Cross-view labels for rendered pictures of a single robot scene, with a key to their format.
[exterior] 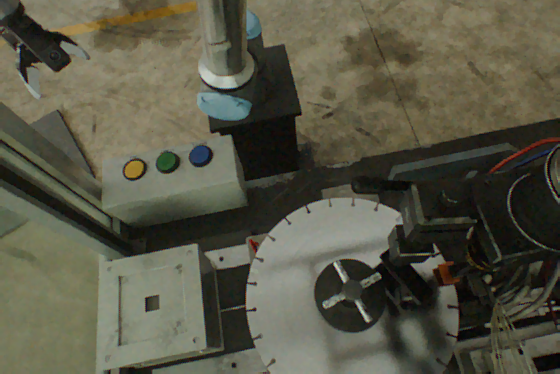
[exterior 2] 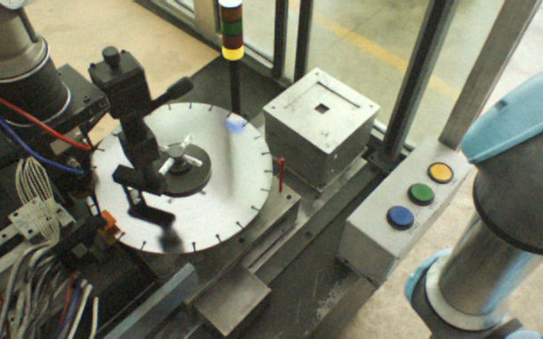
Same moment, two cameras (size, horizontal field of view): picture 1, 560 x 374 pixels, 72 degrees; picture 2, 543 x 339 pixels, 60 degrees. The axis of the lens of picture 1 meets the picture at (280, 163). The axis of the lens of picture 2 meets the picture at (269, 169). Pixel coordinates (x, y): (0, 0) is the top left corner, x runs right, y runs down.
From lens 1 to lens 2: 0.63 m
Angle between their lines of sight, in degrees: 58
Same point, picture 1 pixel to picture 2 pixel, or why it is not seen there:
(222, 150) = (387, 236)
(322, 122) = not seen: outside the picture
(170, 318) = (301, 108)
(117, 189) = (433, 152)
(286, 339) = (209, 123)
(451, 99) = not seen: outside the picture
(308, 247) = (233, 181)
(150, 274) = (341, 120)
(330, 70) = not seen: outside the picture
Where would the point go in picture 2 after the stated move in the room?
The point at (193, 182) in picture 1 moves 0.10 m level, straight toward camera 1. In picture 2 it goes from (380, 193) to (328, 178)
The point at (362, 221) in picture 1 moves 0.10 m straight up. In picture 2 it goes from (200, 226) to (193, 192)
